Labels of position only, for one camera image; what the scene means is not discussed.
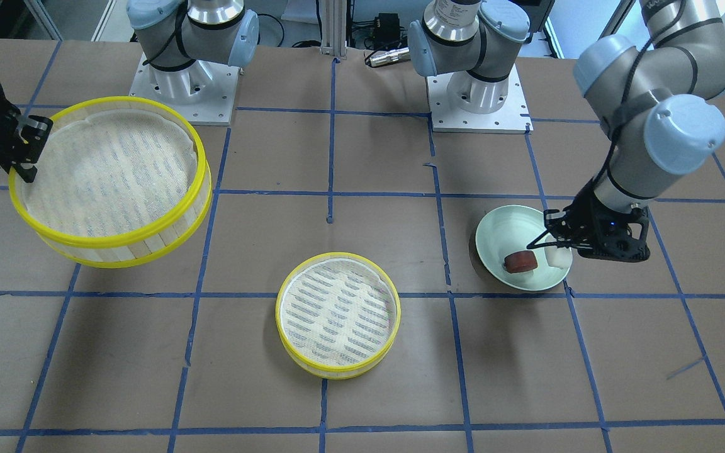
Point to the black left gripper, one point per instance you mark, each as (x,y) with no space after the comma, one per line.
(587,217)

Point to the brown bun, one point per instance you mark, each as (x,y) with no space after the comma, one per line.
(520,262)

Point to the white steamed bun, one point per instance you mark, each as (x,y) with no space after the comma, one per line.
(558,258)

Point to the yellow top steamer layer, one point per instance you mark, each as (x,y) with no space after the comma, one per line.
(122,181)

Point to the yellow steamer layer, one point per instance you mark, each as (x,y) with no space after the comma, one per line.
(122,181)
(337,315)

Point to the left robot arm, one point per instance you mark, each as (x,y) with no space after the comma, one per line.
(652,103)

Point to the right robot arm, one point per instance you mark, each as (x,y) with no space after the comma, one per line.
(193,52)

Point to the yellow bottom steamer layer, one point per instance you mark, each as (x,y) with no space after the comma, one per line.
(337,315)

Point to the light green plate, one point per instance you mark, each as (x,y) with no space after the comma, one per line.
(508,229)

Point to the silver cylindrical connector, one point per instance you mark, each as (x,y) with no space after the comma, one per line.
(383,58)

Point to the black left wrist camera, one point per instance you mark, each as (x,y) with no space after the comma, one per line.
(621,237)

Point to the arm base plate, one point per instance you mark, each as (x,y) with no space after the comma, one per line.
(203,94)
(459,103)

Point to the aluminium frame post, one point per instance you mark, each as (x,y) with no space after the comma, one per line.
(333,20)

